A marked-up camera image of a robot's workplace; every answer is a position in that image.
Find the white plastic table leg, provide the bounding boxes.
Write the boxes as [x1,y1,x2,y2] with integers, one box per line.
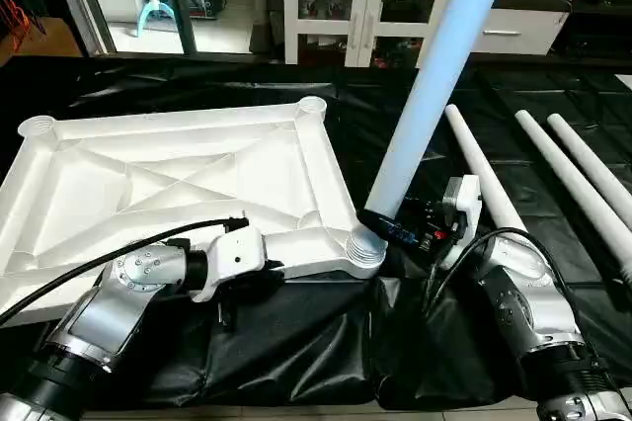
[514,110,632,290]
[443,103,530,235]
[350,0,520,267]
[545,113,632,230]

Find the white plastic table top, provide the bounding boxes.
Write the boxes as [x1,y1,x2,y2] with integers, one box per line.
[0,96,389,329]

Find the black work mat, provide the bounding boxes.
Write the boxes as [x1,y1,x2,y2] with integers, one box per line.
[0,53,632,412]

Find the white glass door cabinet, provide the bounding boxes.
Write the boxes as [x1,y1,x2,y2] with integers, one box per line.
[280,0,466,69]

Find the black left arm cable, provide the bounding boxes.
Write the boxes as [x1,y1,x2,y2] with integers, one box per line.
[0,214,251,329]

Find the white drawer unit with handle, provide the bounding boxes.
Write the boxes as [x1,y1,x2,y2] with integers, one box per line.
[472,8,573,57]

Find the red wire rack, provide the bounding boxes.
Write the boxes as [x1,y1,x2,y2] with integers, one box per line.
[0,0,33,44]

